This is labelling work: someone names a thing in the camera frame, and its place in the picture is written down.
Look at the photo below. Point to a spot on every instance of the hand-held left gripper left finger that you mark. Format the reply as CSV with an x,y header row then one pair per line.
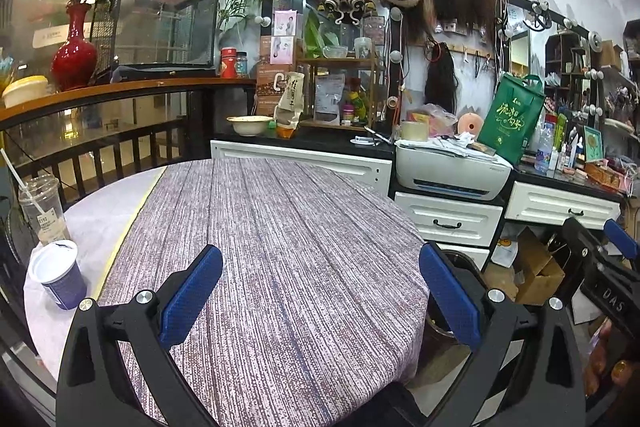
x,y
192,297

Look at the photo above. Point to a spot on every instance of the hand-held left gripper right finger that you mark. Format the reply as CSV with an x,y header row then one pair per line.
x,y
450,297

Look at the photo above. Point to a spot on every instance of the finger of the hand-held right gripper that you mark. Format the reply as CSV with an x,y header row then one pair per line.
x,y
622,239
590,257

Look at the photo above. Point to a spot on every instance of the black trash bin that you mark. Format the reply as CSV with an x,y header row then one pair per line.
x,y
462,264

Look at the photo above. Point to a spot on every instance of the person's right hand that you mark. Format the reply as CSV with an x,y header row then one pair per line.
x,y
617,367

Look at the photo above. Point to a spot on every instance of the brown cardboard box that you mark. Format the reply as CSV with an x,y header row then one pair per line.
x,y
537,272

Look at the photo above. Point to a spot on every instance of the wooden basket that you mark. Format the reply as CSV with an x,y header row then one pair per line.
x,y
602,174

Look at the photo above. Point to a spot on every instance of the group of cosmetic bottles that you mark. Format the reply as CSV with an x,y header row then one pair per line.
x,y
565,152

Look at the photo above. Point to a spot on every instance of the clear water bottle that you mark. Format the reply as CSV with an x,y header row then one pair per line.
x,y
543,152

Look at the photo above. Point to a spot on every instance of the white table cover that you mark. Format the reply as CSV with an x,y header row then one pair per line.
x,y
100,227

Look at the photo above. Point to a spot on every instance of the white printer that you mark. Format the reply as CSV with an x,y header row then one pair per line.
x,y
450,172

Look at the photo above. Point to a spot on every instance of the blue paper cup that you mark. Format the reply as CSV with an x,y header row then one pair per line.
x,y
62,287

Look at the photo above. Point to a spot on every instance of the pile of papers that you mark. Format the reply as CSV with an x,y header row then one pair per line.
x,y
450,146

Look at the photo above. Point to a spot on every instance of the green tote bag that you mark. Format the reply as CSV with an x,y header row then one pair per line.
x,y
510,122

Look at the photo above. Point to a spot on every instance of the masking tape roll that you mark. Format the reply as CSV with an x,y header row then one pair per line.
x,y
415,132

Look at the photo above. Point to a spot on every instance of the clear plastic cup with straw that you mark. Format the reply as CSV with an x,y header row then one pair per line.
x,y
45,212

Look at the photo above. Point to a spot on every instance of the wide white drawer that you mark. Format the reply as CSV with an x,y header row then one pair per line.
x,y
300,162

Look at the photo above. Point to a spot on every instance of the cream bowl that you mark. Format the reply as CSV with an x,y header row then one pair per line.
x,y
250,126

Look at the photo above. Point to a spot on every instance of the pink plastic bag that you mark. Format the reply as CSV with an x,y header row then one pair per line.
x,y
435,117

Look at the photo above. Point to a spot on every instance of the vanity mirror with bulbs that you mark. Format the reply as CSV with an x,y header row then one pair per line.
x,y
575,57

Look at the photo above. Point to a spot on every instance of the black hair wig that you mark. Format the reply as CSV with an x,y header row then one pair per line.
x,y
441,82

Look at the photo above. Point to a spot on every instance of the brown printed box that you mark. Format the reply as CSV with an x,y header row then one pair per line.
x,y
265,92

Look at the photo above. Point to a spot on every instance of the kraft paper bag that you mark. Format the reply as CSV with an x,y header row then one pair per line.
x,y
289,102

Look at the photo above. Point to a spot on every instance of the wooden railing with ledge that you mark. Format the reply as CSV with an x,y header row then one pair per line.
x,y
125,87

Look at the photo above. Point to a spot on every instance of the grey foil pouch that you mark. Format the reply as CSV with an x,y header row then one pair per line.
x,y
330,99

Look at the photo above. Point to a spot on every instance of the red tin can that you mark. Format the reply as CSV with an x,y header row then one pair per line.
x,y
229,64

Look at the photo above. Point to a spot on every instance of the glass jar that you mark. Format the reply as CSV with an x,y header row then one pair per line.
x,y
242,66

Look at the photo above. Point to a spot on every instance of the wooden shelf rack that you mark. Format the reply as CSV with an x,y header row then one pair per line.
x,y
340,64

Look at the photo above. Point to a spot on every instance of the wooden shelf with goods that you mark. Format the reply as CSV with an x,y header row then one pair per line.
x,y
385,47

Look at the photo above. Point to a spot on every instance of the pink printed box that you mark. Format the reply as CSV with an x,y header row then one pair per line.
x,y
285,23
282,51

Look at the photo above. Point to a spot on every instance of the cream plastic container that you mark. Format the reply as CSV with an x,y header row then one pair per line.
x,y
25,93

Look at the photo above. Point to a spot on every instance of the red vase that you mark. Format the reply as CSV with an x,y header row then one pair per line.
x,y
74,59

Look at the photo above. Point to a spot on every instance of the black framed glass terrarium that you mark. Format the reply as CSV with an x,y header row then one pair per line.
x,y
155,22

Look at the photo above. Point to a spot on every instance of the ornate black white headdress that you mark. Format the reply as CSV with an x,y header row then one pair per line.
x,y
346,2

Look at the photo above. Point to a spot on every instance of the teal picture frame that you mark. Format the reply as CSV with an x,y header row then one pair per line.
x,y
593,143

